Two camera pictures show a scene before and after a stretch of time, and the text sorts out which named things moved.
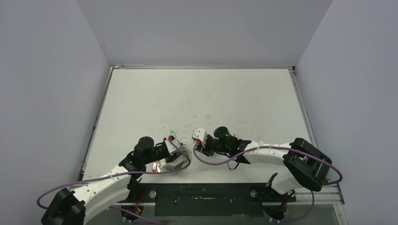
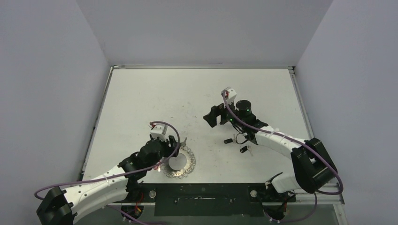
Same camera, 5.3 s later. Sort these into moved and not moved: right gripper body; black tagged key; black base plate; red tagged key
Moved: right gripper body; black tagged key
Not moved: black base plate; red tagged key
